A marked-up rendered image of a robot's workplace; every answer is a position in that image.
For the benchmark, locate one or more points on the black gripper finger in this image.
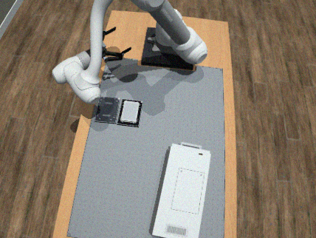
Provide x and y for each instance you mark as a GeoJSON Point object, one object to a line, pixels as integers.
{"type": "Point", "coordinates": [119, 56]}
{"type": "Point", "coordinates": [109, 31]}

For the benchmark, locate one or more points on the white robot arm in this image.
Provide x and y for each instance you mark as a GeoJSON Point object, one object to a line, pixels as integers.
{"type": "Point", "coordinates": [81, 71]}

